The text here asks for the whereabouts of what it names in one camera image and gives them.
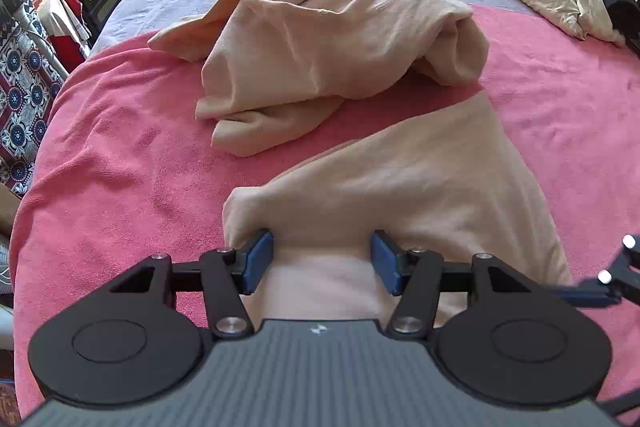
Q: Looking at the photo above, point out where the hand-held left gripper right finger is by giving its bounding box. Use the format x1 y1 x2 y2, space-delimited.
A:
370 229 532 340

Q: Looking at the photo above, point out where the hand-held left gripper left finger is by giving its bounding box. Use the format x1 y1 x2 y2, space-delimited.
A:
109 229 275 339

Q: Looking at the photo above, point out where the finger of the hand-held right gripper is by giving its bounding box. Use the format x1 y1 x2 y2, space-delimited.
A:
554 234 640 310

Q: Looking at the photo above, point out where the beige long sleeve shirt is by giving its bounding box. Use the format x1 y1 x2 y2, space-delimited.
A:
222 92 573 330

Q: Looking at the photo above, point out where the pink blanket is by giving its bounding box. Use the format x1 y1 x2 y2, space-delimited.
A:
10 4 640 418

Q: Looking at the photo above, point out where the crumpled beige garment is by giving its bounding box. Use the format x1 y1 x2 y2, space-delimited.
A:
147 0 490 156

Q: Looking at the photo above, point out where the cabinet under patterned cloth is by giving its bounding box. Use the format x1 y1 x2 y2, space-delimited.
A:
0 7 68 198

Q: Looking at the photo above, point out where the red and white cloth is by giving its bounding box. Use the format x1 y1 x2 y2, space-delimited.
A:
37 0 93 68

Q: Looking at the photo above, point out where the dark rolled garment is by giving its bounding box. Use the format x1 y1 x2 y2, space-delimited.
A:
570 0 640 48

